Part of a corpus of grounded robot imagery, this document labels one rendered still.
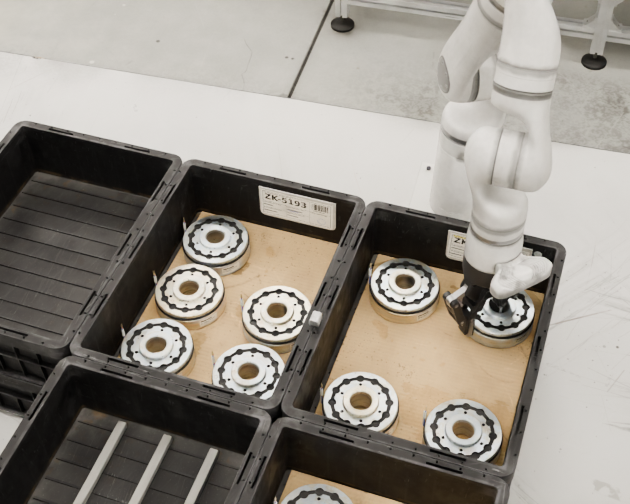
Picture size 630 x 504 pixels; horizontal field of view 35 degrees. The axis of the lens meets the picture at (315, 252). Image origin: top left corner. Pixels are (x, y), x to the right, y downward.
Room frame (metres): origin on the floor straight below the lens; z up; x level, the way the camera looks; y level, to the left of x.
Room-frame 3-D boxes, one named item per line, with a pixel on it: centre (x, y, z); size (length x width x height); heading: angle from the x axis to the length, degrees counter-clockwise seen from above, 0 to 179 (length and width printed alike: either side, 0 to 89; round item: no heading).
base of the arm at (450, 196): (1.19, -0.24, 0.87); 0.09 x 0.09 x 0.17; 68
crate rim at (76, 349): (0.93, 0.13, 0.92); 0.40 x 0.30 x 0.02; 160
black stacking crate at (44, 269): (1.03, 0.41, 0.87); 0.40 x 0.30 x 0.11; 160
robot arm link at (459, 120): (1.19, -0.25, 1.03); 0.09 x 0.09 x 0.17; 12
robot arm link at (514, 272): (0.88, -0.25, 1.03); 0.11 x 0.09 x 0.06; 29
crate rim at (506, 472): (0.83, -0.16, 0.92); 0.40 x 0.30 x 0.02; 160
